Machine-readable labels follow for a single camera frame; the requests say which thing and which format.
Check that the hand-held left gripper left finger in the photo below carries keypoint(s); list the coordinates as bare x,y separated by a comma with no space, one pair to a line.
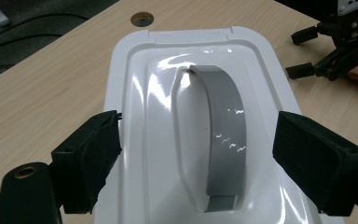
84,165

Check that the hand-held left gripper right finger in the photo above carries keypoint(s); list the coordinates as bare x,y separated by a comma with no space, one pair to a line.
320,161

